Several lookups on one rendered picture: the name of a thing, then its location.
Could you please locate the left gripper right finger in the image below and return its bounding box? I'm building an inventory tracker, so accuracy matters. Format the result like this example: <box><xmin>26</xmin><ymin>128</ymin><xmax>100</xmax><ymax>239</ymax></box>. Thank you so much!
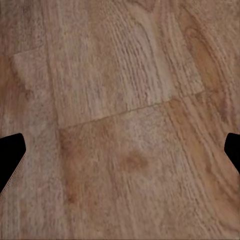
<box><xmin>224</xmin><ymin>133</ymin><xmax>240</xmax><ymax>173</ymax></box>

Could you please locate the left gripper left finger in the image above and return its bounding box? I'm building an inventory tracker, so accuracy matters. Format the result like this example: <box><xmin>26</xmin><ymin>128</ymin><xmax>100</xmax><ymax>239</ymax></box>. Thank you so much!
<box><xmin>0</xmin><ymin>133</ymin><xmax>26</xmax><ymax>193</ymax></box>

